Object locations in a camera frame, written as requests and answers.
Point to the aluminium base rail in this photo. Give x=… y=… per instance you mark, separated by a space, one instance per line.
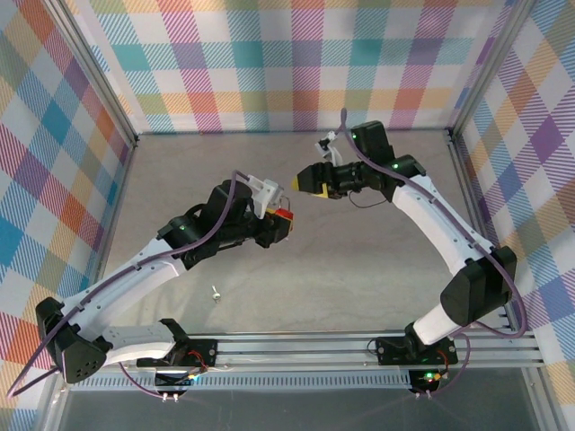
x=296 y=348

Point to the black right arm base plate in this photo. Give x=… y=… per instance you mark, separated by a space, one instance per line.
x=391 y=348

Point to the red padlock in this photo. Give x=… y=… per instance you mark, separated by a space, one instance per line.
x=285 y=214

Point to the small metal screw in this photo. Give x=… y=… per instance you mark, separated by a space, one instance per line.
x=216 y=294

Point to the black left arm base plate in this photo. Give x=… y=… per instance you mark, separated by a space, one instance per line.
x=202 y=352

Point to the aluminium side rail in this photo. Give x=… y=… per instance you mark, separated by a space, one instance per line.
x=467 y=188
x=112 y=211

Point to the aluminium frame post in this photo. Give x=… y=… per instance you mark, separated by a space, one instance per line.
x=90 y=67
x=489 y=58

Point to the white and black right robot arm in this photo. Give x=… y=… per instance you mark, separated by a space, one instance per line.
x=431 y=215

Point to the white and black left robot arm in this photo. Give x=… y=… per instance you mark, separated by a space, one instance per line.
x=135 y=278

